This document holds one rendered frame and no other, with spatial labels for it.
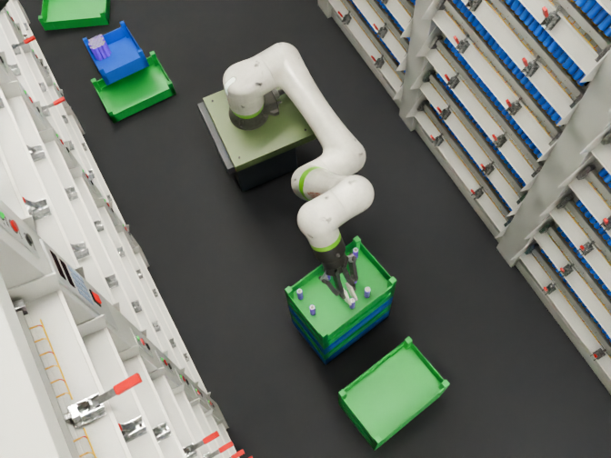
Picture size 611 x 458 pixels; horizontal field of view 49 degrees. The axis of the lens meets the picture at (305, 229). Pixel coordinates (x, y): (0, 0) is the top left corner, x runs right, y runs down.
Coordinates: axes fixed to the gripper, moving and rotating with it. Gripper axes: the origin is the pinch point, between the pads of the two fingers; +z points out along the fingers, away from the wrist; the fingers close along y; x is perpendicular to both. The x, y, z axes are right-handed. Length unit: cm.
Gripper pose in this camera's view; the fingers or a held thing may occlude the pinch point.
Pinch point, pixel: (348, 293)
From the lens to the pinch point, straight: 211.0
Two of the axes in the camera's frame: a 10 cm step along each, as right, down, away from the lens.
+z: 3.0, 6.6, 6.9
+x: 5.3, 4.8, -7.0
